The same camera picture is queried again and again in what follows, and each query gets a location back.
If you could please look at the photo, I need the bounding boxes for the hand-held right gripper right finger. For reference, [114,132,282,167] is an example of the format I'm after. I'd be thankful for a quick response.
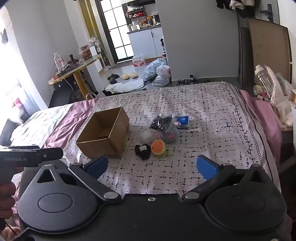
[182,154,271,204]

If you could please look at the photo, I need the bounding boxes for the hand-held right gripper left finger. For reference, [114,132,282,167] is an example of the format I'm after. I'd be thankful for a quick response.
[35,155,122,203]

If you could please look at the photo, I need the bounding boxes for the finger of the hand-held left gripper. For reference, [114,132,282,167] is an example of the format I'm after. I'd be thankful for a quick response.
[38,148,63,161]

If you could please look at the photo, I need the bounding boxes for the brown cardboard box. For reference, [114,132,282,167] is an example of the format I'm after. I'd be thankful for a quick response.
[76,106,130,159]

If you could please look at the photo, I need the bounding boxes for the black and white soft toy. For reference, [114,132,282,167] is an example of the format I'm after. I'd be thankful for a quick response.
[134,144,151,160]

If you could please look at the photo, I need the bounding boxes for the clear bag with pink items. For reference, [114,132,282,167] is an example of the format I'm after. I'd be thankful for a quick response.
[159,113,180,144]

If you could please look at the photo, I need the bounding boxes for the blue tissue pack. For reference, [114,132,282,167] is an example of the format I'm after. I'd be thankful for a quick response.
[174,115,191,129]

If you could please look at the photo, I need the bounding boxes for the orange squishy toy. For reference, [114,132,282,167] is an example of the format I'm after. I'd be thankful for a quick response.
[151,139,167,157]

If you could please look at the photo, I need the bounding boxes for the black beaded pouch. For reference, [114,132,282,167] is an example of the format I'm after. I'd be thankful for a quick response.
[150,115,174,133]

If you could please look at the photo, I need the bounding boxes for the person's left hand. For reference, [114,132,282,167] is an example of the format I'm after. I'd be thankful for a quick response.
[0,182,17,219]

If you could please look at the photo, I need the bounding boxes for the white plush toy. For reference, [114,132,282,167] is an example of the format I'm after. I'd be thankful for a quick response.
[8,97,27,124]

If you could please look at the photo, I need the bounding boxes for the white black-patterned blanket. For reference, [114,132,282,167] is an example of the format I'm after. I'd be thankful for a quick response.
[10,81,279,195]

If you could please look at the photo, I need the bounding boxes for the black cabinet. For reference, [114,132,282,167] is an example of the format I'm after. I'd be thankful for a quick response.
[48,80,80,109]

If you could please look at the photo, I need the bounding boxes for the pink bed sheet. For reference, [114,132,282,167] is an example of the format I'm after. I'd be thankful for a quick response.
[45,89,284,166]

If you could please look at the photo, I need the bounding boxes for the white cloth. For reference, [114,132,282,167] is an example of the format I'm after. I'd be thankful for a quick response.
[105,78,145,95]

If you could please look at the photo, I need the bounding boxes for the black dumbbells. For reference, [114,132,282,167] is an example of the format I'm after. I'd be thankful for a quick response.
[176,75,200,87]

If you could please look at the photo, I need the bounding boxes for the round gold-edged table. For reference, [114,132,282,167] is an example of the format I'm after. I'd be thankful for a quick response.
[48,54,102,101]

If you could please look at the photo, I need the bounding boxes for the clear water bottle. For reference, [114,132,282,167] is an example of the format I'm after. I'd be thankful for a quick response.
[54,52,64,70]

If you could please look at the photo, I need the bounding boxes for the small white jar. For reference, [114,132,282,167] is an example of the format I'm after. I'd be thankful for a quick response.
[253,84,266,96]

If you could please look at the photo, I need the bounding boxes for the clear grey plastic bag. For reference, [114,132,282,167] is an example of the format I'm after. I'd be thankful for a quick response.
[152,77,171,87]

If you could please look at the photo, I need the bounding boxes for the white and red plastic bag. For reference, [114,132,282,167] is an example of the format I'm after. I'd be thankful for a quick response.
[156,65,171,79]

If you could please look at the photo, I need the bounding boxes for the large clear drinking bottle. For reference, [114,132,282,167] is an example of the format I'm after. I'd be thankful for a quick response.
[254,65,278,102]

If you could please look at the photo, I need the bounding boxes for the small white fridge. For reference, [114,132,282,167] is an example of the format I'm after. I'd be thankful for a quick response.
[89,45,104,73]

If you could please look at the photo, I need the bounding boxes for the red snack box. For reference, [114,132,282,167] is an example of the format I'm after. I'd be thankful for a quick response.
[79,45,93,61]

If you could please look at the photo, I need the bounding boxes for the pack of water bottles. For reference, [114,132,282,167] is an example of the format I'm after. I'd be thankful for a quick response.
[132,55,147,68]

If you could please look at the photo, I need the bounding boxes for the blue-grey plastic bag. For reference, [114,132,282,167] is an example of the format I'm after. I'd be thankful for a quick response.
[144,58,167,81]

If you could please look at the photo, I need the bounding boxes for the small white fan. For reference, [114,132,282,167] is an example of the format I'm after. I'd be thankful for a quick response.
[91,39,102,52]

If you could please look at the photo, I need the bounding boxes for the white kitchen cabinet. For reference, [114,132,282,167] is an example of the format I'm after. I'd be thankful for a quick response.
[127,25,165,60]

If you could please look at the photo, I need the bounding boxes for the brown headboard panel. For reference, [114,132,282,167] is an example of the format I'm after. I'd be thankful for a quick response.
[248,18,292,87]

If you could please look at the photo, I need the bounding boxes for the black-framed glass door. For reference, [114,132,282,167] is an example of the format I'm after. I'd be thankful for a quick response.
[94,0,134,64]

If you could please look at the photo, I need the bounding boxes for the kitchen shelf with items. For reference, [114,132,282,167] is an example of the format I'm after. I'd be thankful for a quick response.
[126,0,162,31]

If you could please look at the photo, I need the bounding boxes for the hanging dark clothes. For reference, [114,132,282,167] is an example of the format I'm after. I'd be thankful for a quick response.
[216,0,256,18]

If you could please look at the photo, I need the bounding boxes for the dark bed frame panel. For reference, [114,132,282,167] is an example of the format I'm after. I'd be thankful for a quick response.
[239,27,255,90]

